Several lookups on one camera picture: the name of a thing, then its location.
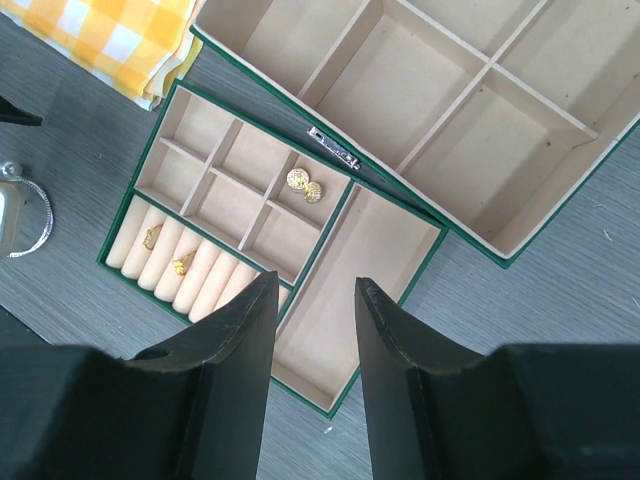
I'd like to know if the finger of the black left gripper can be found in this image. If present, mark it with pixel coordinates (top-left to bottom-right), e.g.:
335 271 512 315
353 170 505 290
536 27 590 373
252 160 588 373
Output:
0 97 43 126

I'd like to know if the small gold stud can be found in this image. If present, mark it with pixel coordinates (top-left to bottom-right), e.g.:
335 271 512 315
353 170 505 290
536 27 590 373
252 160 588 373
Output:
303 181 323 204

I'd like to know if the gold flower ring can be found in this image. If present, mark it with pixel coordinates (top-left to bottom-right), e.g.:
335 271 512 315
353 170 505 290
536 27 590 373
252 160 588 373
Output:
172 251 197 278

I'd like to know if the green jewelry box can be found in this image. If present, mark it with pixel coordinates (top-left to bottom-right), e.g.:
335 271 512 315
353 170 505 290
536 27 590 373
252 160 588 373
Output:
191 1 639 267

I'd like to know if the orange checkered cloth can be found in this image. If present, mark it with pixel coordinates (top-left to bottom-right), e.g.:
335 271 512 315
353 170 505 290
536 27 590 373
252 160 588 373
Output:
1 0 204 111

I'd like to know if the silver bangle bracelet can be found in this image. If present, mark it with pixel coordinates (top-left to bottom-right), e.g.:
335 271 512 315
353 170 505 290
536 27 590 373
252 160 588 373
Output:
0 160 55 259

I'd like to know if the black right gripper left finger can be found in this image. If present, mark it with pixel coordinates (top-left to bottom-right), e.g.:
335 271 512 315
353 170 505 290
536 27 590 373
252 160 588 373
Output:
1 272 279 479

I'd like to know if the small silver stud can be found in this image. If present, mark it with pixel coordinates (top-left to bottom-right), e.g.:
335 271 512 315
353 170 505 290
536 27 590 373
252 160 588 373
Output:
286 168 310 191

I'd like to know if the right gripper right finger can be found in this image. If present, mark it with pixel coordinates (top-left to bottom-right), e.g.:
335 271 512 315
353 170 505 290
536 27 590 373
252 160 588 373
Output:
355 278 639 479

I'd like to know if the green jewelry tray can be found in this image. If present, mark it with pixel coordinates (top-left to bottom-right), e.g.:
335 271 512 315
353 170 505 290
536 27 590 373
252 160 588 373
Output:
98 81 447 418

